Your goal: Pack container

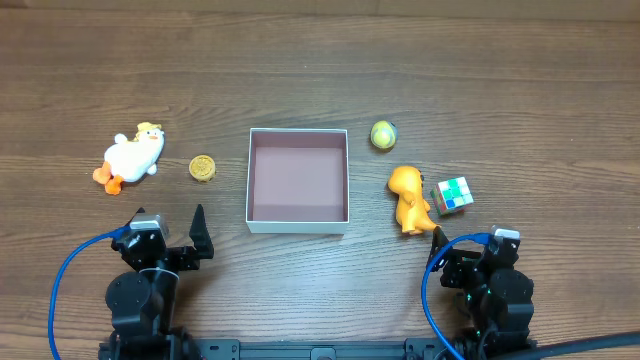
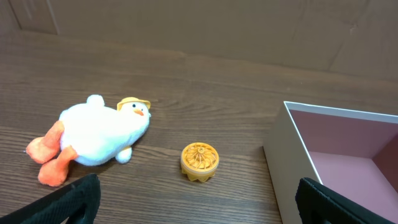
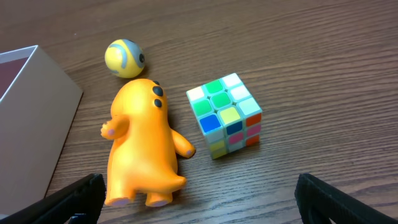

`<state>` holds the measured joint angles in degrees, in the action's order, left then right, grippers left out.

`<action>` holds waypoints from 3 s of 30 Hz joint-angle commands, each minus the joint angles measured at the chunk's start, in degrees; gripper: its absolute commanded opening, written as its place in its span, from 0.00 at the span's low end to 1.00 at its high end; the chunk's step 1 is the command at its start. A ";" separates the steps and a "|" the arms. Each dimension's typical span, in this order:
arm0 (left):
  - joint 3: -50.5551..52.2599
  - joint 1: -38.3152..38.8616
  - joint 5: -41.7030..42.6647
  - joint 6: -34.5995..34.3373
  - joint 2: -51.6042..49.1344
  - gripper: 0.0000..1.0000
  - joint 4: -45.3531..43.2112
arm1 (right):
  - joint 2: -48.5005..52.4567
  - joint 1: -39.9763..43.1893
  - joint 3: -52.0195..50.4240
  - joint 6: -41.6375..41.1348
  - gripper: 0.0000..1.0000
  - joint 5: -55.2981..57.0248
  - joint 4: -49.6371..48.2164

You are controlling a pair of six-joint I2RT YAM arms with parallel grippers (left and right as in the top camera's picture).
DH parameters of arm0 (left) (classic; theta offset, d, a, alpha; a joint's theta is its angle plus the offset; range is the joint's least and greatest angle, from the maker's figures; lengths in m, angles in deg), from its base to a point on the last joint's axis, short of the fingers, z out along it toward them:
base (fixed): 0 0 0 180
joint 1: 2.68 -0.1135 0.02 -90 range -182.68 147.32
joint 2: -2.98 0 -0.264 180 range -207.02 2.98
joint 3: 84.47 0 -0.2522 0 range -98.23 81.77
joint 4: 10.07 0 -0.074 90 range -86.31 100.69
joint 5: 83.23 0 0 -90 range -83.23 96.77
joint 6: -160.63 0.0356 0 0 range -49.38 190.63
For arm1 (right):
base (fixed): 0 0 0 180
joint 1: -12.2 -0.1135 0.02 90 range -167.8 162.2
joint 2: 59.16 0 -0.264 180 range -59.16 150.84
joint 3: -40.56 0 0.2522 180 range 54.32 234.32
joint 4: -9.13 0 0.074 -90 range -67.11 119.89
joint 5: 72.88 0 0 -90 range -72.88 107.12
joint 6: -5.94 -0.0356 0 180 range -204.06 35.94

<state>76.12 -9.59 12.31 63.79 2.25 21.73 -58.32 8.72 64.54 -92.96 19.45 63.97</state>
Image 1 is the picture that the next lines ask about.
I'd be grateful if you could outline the colourful puzzle cube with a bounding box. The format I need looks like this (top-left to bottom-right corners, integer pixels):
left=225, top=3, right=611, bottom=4
left=430, top=177, right=474, bottom=216

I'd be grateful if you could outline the orange dinosaur figure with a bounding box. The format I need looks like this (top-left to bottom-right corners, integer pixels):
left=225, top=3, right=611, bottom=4
left=387, top=165, right=438, bottom=235

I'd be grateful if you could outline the white box pink interior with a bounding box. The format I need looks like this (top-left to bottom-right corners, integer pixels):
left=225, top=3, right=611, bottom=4
left=245, top=128, right=350, bottom=235

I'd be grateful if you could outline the yellow one-eyed ball toy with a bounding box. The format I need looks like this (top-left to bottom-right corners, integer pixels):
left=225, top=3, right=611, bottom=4
left=370, top=120, right=398, bottom=150

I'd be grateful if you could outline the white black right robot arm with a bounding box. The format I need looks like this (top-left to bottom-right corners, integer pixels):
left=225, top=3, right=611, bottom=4
left=421, top=226, right=534, bottom=359

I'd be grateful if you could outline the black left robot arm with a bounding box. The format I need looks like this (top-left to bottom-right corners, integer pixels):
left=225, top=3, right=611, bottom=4
left=98, top=205, right=214, bottom=360

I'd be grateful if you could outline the round yellow cookie toy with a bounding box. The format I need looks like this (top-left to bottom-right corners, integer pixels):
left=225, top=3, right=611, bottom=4
left=188, top=155, right=216, bottom=182

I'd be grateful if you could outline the white plush duck toy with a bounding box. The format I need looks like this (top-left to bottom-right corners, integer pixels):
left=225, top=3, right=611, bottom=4
left=92, top=122, right=165, bottom=195

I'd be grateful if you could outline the left blue cable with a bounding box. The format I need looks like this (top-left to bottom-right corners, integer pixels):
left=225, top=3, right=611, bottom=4
left=47, top=225, right=132, bottom=360

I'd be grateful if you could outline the blue cable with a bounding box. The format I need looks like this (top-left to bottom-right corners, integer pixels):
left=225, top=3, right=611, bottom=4
left=47, top=225, right=132, bottom=360
left=420, top=232, right=494, bottom=360

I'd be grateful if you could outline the right blue cable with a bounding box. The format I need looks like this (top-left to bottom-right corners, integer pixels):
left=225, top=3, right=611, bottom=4
left=420, top=232, right=494, bottom=360

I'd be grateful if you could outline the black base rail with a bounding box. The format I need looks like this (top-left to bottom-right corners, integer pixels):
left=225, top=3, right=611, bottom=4
left=196, top=338, right=449, bottom=360

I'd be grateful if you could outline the thick black cable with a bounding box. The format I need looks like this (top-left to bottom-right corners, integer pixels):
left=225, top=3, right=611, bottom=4
left=499, top=330, right=640, bottom=360

